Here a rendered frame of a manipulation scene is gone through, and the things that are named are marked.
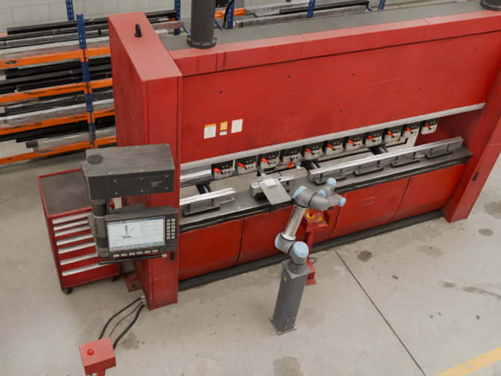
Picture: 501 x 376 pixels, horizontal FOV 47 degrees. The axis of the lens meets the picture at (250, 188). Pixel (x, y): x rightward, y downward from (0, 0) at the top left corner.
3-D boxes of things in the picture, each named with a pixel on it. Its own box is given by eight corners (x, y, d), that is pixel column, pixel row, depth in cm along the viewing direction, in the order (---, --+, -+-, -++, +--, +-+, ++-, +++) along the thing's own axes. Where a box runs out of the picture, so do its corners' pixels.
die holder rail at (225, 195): (176, 214, 460) (176, 205, 454) (174, 209, 464) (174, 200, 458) (234, 200, 478) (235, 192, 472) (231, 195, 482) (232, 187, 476)
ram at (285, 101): (171, 172, 426) (171, 79, 372) (167, 165, 432) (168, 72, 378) (482, 108, 534) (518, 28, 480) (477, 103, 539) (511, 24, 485)
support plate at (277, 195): (271, 205, 462) (271, 204, 461) (258, 183, 479) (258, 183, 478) (291, 200, 468) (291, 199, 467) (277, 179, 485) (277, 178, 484)
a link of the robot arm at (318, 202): (326, 201, 410) (348, 195, 453) (314, 194, 414) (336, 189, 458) (320, 215, 413) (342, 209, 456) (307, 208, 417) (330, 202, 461)
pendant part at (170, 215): (108, 259, 374) (104, 221, 350) (107, 245, 382) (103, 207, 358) (177, 251, 385) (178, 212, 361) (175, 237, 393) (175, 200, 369)
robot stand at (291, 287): (297, 329, 496) (312, 271, 443) (278, 336, 489) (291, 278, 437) (287, 312, 507) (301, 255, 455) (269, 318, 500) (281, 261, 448)
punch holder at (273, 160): (260, 169, 464) (262, 154, 453) (256, 163, 470) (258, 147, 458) (277, 165, 469) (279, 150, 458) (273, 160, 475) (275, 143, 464)
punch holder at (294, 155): (282, 165, 471) (285, 149, 460) (278, 158, 477) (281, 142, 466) (299, 161, 477) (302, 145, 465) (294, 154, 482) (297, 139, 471)
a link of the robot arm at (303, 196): (287, 257, 434) (313, 195, 414) (271, 248, 440) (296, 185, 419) (294, 253, 444) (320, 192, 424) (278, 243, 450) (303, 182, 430)
